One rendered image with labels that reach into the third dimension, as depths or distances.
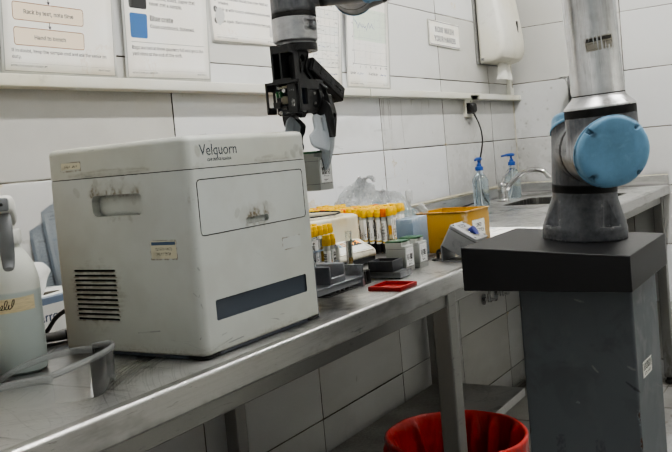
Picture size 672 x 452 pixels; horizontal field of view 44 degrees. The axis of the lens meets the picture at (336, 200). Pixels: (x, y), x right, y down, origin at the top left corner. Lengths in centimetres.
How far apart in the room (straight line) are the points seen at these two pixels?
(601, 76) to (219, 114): 109
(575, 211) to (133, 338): 79
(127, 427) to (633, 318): 88
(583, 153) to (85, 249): 78
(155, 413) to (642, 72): 325
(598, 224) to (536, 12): 266
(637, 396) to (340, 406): 129
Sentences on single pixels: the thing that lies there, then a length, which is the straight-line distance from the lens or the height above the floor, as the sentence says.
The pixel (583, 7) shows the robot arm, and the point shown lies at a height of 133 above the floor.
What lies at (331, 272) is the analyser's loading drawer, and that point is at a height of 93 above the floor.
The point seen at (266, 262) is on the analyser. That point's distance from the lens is 124.
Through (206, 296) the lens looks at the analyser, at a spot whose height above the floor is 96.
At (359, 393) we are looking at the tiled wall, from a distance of 276.
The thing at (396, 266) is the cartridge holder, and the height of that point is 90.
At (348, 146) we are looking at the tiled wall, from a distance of 271.
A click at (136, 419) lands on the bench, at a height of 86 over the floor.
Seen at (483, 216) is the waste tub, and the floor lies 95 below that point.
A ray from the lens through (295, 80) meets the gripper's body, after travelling 137.
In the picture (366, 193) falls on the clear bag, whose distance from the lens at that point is 248.
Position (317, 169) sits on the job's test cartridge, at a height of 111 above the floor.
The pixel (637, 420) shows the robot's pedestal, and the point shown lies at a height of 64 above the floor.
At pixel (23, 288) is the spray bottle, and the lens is 121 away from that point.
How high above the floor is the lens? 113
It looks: 3 degrees down
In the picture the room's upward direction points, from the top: 5 degrees counter-clockwise
